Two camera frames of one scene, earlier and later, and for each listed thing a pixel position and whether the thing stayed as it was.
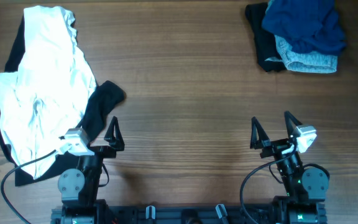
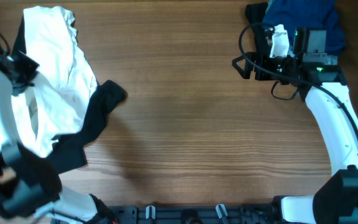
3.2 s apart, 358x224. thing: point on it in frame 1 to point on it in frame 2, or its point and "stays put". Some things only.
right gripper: x=273 y=149 to x=264 y=60
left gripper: x=116 y=142 to x=23 y=59
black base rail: x=179 y=214 stays put
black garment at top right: x=266 y=45 stays put
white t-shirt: x=47 y=95 stays put
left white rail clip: x=153 y=211 stays put
